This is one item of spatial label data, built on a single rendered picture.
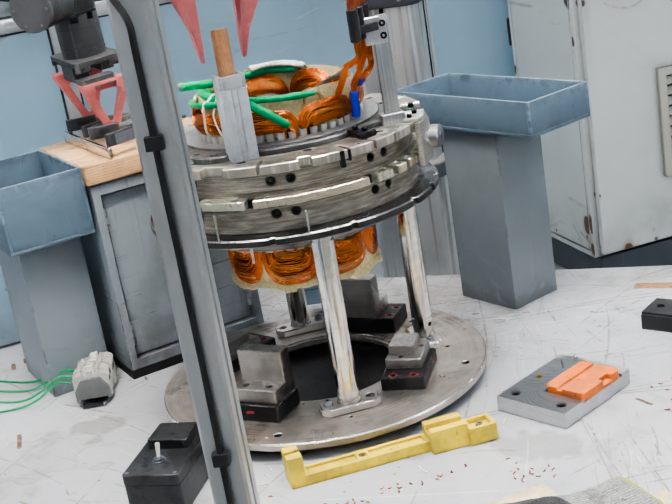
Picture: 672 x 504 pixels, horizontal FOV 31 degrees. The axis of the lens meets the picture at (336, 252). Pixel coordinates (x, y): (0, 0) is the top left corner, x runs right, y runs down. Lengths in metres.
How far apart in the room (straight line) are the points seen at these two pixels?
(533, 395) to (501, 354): 0.16
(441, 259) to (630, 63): 1.85
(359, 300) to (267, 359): 0.22
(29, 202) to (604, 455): 0.73
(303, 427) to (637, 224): 2.51
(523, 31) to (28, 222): 2.52
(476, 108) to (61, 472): 0.65
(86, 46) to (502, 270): 0.61
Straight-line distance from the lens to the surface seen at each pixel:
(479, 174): 1.57
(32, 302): 1.56
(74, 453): 1.44
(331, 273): 1.28
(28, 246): 1.52
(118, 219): 1.55
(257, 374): 1.37
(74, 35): 1.61
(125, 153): 1.54
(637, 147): 3.68
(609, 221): 3.68
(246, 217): 1.26
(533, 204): 1.60
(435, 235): 1.85
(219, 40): 1.24
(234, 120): 1.25
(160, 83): 0.86
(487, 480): 1.22
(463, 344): 1.47
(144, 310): 1.58
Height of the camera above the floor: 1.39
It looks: 18 degrees down
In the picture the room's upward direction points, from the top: 10 degrees counter-clockwise
